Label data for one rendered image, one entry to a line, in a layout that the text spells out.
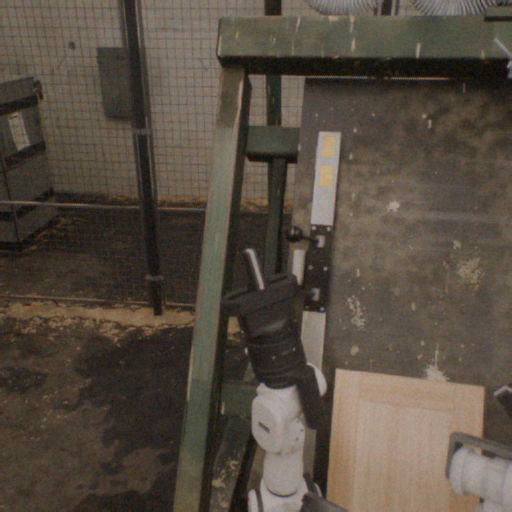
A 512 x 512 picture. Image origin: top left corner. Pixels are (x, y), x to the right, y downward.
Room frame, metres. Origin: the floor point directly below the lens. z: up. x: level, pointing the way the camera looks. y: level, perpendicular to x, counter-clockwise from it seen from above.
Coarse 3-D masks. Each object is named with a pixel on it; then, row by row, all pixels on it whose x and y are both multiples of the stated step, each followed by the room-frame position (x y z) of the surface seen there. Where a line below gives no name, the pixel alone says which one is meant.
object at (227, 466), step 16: (224, 432) 1.25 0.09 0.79; (240, 432) 1.24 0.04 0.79; (224, 448) 1.18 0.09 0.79; (240, 448) 1.18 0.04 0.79; (256, 448) 1.79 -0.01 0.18; (224, 464) 1.12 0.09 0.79; (240, 464) 1.12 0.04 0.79; (256, 464) 1.70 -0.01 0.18; (224, 480) 1.06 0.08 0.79; (240, 480) 1.10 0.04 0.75; (256, 480) 1.62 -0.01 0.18; (224, 496) 1.01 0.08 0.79; (240, 496) 0.98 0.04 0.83
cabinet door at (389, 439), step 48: (336, 384) 0.94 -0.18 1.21; (384, 384) 0.93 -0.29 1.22; (432, 384) 0.92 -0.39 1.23; (336, 432) 0.89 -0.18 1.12; (384, 432) 0.88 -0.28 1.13; (432, 432) 0.87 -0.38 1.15; (480, 432) 0.86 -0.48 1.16; (336, 480) 0.84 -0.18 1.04; (384, 480) 0.83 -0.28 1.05; (432, 480) 0.82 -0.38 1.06
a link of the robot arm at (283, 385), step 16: (304, 352) 0.69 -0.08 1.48; (256, 368) 0.67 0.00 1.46; (288, 368) 0.65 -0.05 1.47; (304, 368) 0.66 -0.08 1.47; (272, 384) 0.65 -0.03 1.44; (288, 384) 0.66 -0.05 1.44; (304, 384) 0.64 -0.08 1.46; (320, 384) 0.70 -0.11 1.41; (288, 400) 0.65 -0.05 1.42; (304, 400) 0.64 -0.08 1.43; (320, 400) 0.64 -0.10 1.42; (304, 416) 0.64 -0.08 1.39; (320, 416) 0.63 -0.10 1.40
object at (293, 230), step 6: (288, 228) 1.02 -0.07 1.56; (294, 228) 1.01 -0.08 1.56; (300, 228) 1.02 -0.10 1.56; (288, 234) 1.01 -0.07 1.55; (294, 234) 1.00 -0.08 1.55; (300, 234) 1.01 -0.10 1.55; (288, 240) 1.01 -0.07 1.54; (294, 240) 1.00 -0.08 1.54; (300, 240) 1.01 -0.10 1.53; (312, 240) 1.06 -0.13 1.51; (318, 240) 1.08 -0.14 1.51; (324, 240) 1.08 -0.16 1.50; (318, 246) 1.08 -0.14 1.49
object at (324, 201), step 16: (320, 144) 1.22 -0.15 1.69; (336, 144) 1.21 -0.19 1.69; (320, 160) 1.20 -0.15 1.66; (336, 160) 1.19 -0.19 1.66; (336, 176) 1.17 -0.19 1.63; (320, 192) 1.16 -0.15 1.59; (336, 192) 1.18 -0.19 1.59; (320, 208) 1.14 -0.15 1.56; (304, 320) 1.01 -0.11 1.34; (320, 320) 1.01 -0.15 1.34; (304, 336) 0.99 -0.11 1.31; (320, 336) 0.99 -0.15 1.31; (320, 352) 0.97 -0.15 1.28; (320, 368) 0.95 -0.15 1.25; (304, 448) 0.87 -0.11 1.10; (304, 464) 0.85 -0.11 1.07
